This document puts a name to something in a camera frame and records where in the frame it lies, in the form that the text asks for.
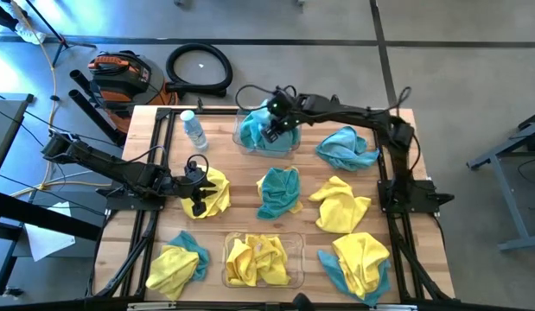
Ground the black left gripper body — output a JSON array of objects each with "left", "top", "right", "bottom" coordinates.
[{"left": 176, "top": 170, "right": 207, "bottom": 204}]

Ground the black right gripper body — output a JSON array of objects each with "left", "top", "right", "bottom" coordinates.
[{"left": 270, "top": 91, "right": 303, "bottom": 130}]

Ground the teal microfiber towel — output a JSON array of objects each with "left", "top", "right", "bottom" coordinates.
[
  {"left": 239, "top": 110, "right": 302, "bottom": 154},
  {"left": 256, "top": 167, "right": 302, "bottom": 220},
  {"left": 169, "top": 230, "right": 211, "bottom": 282}
]

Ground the yellow microfiber towel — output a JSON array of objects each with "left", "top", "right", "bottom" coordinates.
[
  {"left": 244, "top": 233, "right": 292, "bottom": 286},
  {"left": 145, "top": 244, "right": 201, "bottom": 301},
  {"left": 226, "top": 238, "right": 258, "bottom": 288},
  {"left": 256, "top": 166, "right": 304, "bottom": 215},
  {"left": 331, "top": 232, "right": 392, "bottom": 301},
  {"left": 309, "top": 175, "right": 373, "bottom": 235},
  {"left": 180, "top": 165, "right": 232, "bottom": 220}
]

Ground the light blue microfiber towel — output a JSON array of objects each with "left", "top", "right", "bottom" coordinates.
[
  {"left": 249, "top": 99, "right": 275, "bottom": 130},
  {"left": 315, "top": 125, "right": 380, "bottom": 173}
]

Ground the clear plastic basket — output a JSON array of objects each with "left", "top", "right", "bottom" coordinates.
[
  {"left": 232, "top": 106, "right": 303, "bottom": 159},
  {"left": 221, "top": 231, "right": 306, "bottom": 289}
]

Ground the clear plastic water bottle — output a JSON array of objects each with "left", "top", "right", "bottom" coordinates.
[{"left": 179, "top": 109, "right": 210, "bottom": 152}]

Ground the black vacuum tube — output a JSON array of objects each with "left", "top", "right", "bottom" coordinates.
[
  {"left": 67, "top": 88, "right": 126, "bottom": 147},
  {"left": 69, "top": 68, "right": 105, "bottom": 109}
]

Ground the orange and black shop vacuum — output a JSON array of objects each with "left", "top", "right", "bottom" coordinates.
[{"left": 87, "top": 50, "right": 181, "bottom": 133}]

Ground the white paper sheet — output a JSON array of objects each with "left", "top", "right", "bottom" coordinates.
[{"left": 23, "top": 200, "right": 77, "bottom": 263}]

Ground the grey side table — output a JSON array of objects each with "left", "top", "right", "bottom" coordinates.
[{"left": 0, "top": 92, "right": 35, "bottom": 174}]

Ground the black tripod stand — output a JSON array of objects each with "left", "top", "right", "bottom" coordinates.
[{"left": 23, "top": 0, "right": 98, "bottom": 68}]

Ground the person's shoe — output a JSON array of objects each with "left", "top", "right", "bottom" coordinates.
[{"left": 14, "top": 21, "right": 48, "bottom": 46}]

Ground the person's leg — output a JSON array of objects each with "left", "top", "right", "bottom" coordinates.
[{"left": 0, "top": 0, "right": 20, "bottom": 31}]

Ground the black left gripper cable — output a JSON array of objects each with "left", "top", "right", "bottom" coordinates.
[{"left": 185, "top": 153, "right": 211, "bottom": 187}]

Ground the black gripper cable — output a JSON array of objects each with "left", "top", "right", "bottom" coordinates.
[
  {"left": 185, "top": 153, "right": 211, "bottom": 187},
  {"left": 234, "top": 83, "right": 277, "bottom": 111}
]

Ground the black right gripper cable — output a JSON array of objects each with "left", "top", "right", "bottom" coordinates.
[{"left": 234, "top": 83, "right": 277, "bottom": 111}]

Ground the black vacuum hose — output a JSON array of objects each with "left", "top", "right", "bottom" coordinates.
[{"left": 165, "top": 41, "right": 234, "bottom": 98}]

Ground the black table-level camera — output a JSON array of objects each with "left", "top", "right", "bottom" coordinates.
[{"left": 291, "top": 292, "right": 316, "bottom": 311}]

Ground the black side table frame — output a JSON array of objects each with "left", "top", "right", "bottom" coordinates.
[{"left": 0, "top": 189, "right": 102, "bottom": 299}]

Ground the pale yellow floor cable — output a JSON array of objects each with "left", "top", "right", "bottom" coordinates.
[{"left": 7, "top": 2, "right": 115, "bottom": 200}]

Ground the grey metal table frame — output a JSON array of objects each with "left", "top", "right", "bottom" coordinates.
[{"left": 465, "top": 110, "right": 535, "bottom": 252}]

